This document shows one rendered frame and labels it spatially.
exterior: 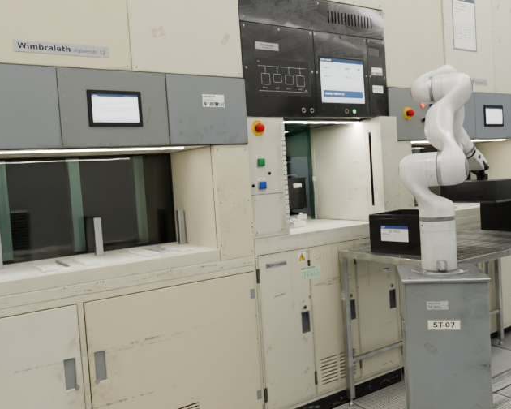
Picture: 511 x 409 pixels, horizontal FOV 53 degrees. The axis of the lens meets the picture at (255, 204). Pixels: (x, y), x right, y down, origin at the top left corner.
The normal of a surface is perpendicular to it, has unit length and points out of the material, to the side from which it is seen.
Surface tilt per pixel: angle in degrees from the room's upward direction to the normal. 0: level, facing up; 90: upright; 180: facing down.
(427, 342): 90
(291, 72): 90
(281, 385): 90
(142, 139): 90
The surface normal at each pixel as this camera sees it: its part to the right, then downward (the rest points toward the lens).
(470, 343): -0.20, 0.07
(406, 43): 0.55, 0.01
